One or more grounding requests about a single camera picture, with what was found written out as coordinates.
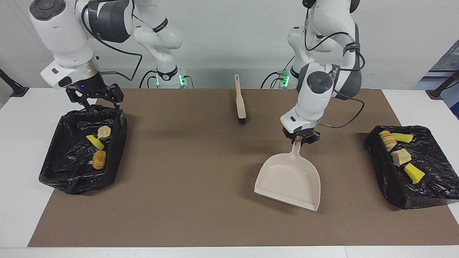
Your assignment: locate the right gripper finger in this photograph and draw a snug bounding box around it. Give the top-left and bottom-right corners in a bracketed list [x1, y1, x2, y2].
[66, 87, 92, 111]
[104, 83, 124, 110]

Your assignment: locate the beige plastic dustpan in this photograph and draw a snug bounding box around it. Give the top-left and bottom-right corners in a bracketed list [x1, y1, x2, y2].
[254, 135, 321, 211]

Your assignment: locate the notched yellow sponge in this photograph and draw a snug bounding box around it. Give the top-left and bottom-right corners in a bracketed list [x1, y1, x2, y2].
[86, 135, 105, 151]

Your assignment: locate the beige hand brush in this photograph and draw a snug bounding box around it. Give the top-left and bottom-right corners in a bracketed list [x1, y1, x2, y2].
[234, 74, 247, 125]

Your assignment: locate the oval brown bread roll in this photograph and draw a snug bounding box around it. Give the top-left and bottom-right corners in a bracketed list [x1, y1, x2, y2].
[92, 150, 107, 170]

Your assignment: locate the striped torn croissant piece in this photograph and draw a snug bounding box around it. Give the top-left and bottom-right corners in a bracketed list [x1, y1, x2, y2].
[379, 130, 397, 152]

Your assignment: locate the pale bread chunk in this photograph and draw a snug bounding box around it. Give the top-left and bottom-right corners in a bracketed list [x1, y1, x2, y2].
[391, 149, 412, 167]

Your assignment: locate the green and yellow sponge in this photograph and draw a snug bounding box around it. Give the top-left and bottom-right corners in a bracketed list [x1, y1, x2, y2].
[404, 163, 426, 185]

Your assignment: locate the black bag lined bin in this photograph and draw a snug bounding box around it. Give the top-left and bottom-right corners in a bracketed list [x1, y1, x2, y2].
[39, 104, 128, 195]
[365, 125, 459, 210]

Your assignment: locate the black stand leg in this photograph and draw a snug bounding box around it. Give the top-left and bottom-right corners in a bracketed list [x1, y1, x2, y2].
[0, 69, 29, 97]
[426, 70, 459, 100]

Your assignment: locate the brown table mat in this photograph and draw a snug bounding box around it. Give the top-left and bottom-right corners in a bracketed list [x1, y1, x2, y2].
[28, 89, 459, 248]

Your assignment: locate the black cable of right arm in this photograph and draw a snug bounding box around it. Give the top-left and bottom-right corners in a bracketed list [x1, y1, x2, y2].
[81, 0, 144, 82]

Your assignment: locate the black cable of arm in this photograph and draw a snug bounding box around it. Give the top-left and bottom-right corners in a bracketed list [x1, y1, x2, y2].
[81, 0, 144, 82]
[304, 7, 366, 129]

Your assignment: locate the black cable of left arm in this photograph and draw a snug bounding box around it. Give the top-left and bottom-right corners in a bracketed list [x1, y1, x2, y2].
[304, 7, 366, 129]

